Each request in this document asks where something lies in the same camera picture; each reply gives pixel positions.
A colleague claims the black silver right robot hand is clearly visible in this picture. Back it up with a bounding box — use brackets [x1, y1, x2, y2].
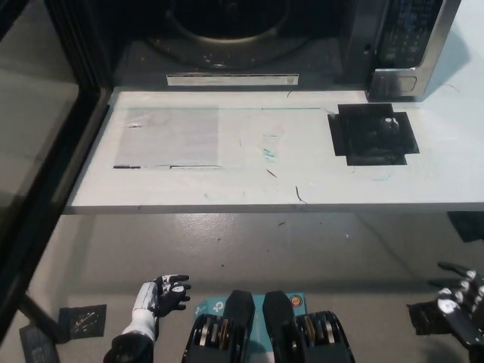
[427, 261, 484, 348]

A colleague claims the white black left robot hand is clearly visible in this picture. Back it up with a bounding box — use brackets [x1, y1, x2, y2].
[132, 274, 192, 318]

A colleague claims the black glass microwave door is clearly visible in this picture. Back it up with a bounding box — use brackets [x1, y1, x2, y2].
[0, 0, 115, 330]

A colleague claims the stainless steel microwave body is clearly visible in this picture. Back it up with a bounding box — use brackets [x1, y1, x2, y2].
[41, 0, 463, 103]

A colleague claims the black square floor mat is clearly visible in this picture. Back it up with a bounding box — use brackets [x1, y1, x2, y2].
[446, 210, 484, 244]
[58, 304, 108, 338]
[18, 324, 61, 363]
[406, 300, 455, 337]

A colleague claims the black slanted pole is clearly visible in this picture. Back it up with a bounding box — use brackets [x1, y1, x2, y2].
[20, 293, 66, 344]

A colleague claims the grey clear plastic sheet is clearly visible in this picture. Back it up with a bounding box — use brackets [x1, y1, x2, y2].
[113, 105, 224, 170]

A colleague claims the black tape patch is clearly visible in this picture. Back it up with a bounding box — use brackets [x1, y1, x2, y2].
[327, 103, 420, 166]

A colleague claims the white label sticker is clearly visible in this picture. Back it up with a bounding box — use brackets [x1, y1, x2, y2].
[166, 73, 300, 88]

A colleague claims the round glass turntable plate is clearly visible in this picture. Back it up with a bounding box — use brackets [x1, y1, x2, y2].
[165, 0, 294, 45]

